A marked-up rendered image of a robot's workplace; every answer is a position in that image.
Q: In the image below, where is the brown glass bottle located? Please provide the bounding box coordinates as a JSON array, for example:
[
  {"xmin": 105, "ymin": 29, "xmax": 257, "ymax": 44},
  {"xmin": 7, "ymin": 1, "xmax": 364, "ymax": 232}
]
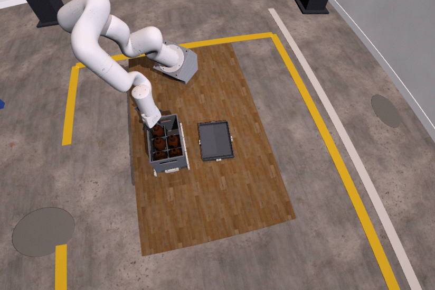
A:
[
  {"xmin": 169, "ymin": 148, "xmax": 183, "ymax": 157},
  {"xmin": 167, "ymin": 135, "xmax": 181, "ymax": 149},
  {"xmin": 153, "ymin": 137, "xmax": 167, "ymax": 151},
  {"xmin": 154, "ymin": 151, "xmax": 168, "ymax": 161}
]

